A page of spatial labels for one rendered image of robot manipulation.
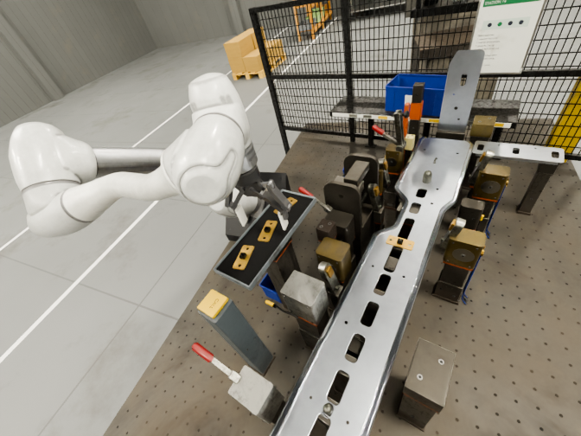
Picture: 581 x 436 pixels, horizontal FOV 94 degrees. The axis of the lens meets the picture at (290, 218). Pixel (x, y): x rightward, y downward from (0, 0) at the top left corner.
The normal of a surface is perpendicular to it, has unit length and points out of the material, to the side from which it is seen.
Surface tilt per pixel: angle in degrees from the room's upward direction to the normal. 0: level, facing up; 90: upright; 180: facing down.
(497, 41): 90
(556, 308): 0
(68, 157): 69
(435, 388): 0
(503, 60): 90
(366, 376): 0
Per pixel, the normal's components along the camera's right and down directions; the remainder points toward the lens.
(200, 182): 0.18, 0.64
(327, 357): -0.21, -0.70
